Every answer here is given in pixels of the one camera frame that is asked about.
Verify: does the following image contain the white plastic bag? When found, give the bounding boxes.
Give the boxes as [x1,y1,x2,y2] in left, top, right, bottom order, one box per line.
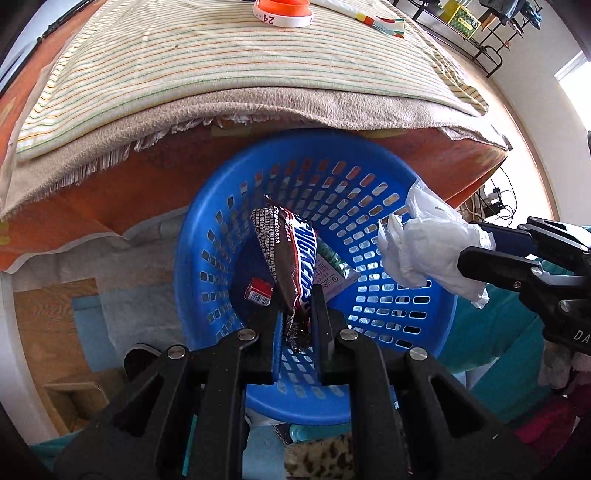
[377,180,496,309]

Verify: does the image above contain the red snack box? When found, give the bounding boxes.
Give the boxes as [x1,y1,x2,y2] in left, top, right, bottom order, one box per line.
[243,277,273,307]

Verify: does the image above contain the green white wipes pack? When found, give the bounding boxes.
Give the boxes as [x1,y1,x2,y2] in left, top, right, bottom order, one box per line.
[314,238,361,301]

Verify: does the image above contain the brown snickers wrapper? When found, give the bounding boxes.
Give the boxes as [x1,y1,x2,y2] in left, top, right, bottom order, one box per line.
[250,196,318,351]

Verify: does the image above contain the blue plastic basket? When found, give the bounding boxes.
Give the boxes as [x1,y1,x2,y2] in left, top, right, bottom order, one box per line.
[174,129,457,404]

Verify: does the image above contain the orange floral mattress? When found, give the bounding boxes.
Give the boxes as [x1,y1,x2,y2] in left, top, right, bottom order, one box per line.
[1,1,509,274]

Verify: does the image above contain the black clothes rack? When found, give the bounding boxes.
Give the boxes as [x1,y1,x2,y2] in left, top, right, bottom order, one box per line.
[392,1,542,78]

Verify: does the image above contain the yellow green box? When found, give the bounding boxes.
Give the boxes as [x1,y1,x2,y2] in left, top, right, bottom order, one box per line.
[439,0,481,39]

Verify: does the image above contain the flat colourful paper wrapper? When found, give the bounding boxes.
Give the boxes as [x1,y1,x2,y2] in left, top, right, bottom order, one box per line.
[310,0,406,38]

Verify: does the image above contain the beige blanket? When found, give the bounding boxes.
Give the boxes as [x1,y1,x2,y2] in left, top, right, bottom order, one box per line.
[1,15,506,216]

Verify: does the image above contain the orange white tape roll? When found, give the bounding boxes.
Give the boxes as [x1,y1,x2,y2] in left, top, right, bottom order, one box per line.
[252,0,314,28]

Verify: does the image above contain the striped yellow towel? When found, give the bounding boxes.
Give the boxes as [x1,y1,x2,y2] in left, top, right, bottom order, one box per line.
[16,1,488,161]

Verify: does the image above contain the black floor cables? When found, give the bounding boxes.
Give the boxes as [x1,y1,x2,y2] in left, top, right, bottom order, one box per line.
[475,165,521,228]

